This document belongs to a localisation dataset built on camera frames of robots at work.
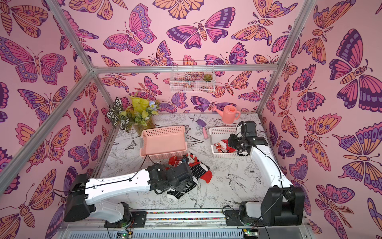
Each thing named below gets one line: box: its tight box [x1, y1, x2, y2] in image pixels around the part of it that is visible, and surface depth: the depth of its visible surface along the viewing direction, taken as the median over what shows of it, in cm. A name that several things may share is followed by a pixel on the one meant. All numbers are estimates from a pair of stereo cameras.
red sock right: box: [199, 170, 213, 184], surface depth 88 cm
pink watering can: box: [212, 104, 241, 124], surface depth 112 cm
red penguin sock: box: [213, 142, 224, 153], surface depth 99 cm
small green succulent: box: [202, 73, 213, 81], surface depth 94 cm
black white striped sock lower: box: [166, 188, 188, 200], surface depth 83 cm
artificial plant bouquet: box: [106, 96, 161, 135], surface depth 94 cm
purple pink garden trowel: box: [196, 118, 208, 140], surface depth 114 cm
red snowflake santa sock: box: [219, 139, 237, 153], surface depth 100 cm
